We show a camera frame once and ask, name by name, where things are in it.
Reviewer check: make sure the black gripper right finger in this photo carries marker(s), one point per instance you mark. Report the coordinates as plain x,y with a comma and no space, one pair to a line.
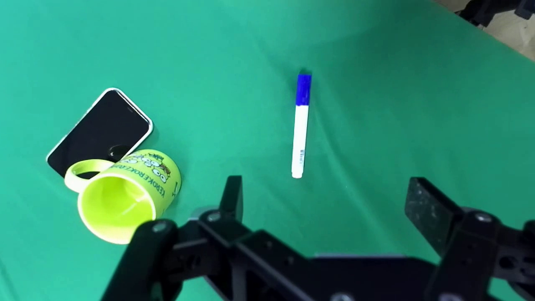
478,252

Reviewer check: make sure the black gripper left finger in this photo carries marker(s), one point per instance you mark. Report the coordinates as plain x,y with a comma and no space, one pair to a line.
167,262

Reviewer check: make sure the white marker with blue cap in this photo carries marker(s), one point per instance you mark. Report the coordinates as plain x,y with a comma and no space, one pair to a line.
299,135

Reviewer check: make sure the yellow-green printed mug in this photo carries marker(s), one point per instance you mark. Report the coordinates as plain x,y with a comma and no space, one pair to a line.
119,203

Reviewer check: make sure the black smartphone with white edge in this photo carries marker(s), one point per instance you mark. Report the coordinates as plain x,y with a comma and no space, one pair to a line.
100,131

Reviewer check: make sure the green tablecloth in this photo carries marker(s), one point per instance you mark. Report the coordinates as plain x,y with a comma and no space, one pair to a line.
389,111

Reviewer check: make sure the black equipment stand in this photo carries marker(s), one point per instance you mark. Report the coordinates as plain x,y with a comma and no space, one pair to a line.
490,9

